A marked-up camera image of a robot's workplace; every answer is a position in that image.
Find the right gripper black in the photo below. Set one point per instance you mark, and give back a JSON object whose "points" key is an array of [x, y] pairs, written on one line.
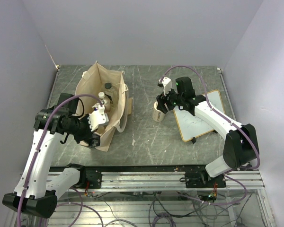
{"points": [[162, 99]]}

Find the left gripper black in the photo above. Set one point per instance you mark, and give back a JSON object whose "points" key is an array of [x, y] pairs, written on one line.
{"points": [[88, 134]]}

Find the beige round lotion bottle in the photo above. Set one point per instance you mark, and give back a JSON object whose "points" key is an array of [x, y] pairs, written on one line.
{"points": [[157, 115]]}

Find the chrome bottle white cap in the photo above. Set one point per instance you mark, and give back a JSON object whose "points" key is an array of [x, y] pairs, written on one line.
{"points": [[105, 100]]}

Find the beige squeeze tube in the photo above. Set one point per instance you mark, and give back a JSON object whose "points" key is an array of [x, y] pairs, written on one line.
{"points": [[130, 106]]}

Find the cream canvas tote bag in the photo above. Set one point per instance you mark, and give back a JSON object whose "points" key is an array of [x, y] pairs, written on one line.
{"points": [[91, 83]]}

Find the clear square bottle black cap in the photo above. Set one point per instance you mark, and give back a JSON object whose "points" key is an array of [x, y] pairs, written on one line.
{"points": [[109, 90]]}

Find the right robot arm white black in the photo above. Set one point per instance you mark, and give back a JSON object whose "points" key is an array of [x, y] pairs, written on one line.
{"points": [[240, 145]]}

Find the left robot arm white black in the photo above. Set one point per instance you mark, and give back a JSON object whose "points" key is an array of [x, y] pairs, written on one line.
{"points": [[79, 116]]}

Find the yellow-framed whiteboard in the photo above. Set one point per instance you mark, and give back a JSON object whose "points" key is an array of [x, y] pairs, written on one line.
{"points": [[191, 127]]}

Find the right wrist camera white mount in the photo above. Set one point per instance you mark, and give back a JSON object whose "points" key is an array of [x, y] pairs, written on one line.
{"points": [[166, 83]]}

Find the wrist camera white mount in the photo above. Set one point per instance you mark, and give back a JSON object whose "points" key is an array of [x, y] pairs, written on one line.
{"points": [[98, 118], [166, 83]]}

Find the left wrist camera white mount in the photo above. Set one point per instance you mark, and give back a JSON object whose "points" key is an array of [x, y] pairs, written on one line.
{"points": [[98, 118]]}

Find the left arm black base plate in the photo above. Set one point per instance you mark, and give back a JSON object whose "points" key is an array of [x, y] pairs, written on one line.
{"points": [[91, 180]]}

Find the aluminium rail frame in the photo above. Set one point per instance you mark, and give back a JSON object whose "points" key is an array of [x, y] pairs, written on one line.
{"points": [[130, 181]]}

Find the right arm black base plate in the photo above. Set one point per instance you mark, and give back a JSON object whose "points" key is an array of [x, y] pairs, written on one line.
{"points": [[197, 177]]}

